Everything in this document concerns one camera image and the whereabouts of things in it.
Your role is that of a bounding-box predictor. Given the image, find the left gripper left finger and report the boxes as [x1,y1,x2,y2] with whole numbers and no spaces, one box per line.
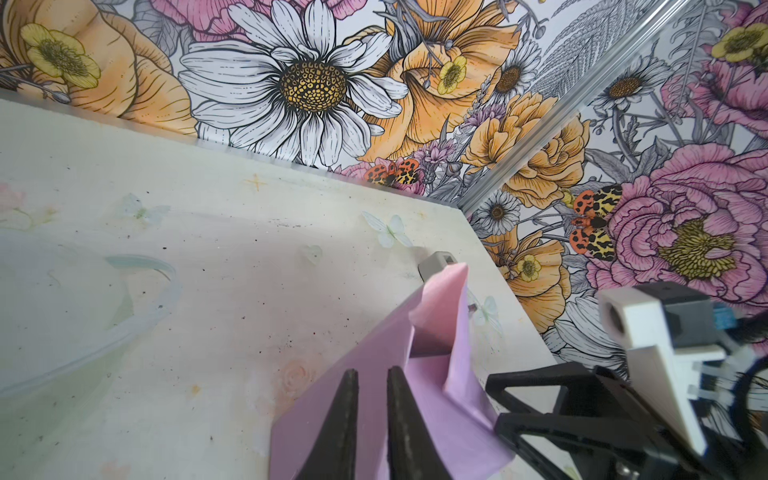
[296,369,359,480]

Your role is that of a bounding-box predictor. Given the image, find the white tape dispenser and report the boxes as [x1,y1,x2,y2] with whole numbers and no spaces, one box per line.
[417,251,457,282]

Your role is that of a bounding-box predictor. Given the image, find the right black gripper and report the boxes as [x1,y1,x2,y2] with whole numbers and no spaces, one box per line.
[485,362,767,479]

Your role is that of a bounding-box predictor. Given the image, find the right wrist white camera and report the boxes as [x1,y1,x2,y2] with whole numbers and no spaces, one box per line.
[597,282,738,454]

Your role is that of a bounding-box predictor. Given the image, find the pink wrapping paper sheet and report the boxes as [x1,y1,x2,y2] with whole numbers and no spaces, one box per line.
[269,263,514,479]

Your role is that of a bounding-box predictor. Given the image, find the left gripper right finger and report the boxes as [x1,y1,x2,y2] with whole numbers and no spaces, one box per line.
[387,366,451,480]

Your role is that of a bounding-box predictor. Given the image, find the right aluminium corner post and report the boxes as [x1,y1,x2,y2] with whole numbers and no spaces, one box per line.
[451,0,688,214]

